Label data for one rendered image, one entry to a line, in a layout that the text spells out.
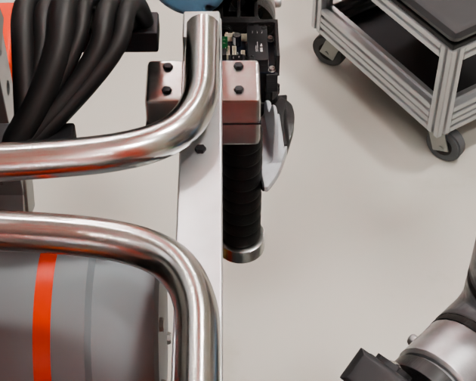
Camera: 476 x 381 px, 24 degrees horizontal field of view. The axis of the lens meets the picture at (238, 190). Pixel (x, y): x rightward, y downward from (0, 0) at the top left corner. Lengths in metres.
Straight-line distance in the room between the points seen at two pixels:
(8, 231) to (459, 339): 0.35
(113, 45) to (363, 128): 1.47
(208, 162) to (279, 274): 1.20
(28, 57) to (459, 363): 0.38
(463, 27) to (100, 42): 1.23
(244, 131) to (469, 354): 0.24
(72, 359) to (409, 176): 1.44
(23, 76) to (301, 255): 1.25
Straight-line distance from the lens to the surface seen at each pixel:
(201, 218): 0.72
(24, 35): 0.79
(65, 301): 0.77
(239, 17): 1.01
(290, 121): 1.00
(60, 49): 0.78
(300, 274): 1.96
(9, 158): 0.73
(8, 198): 1.07
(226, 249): 0.99
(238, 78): 0.87
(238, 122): 0.86
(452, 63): 1.97
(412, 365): 0.83
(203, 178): 0.75
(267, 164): 0.95
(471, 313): 0.86
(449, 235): 2.05
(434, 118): 2.07
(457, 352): 0.84
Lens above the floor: 1.52
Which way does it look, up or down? 47 degrees down
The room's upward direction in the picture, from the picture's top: straight up
